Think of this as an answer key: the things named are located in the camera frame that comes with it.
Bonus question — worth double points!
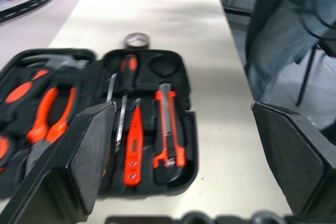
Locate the black metal chair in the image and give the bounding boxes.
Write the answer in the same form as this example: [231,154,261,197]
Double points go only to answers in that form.
[295,39,336,107]

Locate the black tape roll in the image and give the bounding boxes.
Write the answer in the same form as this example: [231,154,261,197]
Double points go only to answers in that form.
[123,32,152,51]

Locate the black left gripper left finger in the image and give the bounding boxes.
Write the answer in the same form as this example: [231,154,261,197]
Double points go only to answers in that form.
[0,101,117,224]

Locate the orange black tape measure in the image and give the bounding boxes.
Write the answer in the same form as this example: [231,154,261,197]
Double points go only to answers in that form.
[0,136,13,175]

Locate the Phillips screwdriver orange black handle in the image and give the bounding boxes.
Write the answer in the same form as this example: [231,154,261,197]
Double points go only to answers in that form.
[114,54,139,154]

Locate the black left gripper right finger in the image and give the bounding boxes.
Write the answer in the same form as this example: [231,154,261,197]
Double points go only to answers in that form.
[251,101,336,217]

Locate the person in blue jeans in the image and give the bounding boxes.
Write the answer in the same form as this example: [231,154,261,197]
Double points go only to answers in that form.
[212,0,336,135]

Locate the orange black utility knife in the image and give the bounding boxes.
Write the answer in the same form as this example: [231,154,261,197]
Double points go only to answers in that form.
[153,83,187,169]

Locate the black plastic tool case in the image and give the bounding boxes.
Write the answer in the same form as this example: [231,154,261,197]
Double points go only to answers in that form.
[0,48,200,201]

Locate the orange voltage tester pen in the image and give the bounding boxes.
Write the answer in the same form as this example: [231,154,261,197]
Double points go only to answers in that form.
[122,97,144,187]

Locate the slotted screwdriver orange black handle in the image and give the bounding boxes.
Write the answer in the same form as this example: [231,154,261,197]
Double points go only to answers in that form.
[106,73,118,103]

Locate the pliers with orange handles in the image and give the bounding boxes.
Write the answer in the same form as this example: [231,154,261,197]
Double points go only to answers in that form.
[25,86,79,173]

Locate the hammer with orange black handle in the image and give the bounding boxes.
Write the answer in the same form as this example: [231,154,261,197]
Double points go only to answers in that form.
[0,54,90,112]

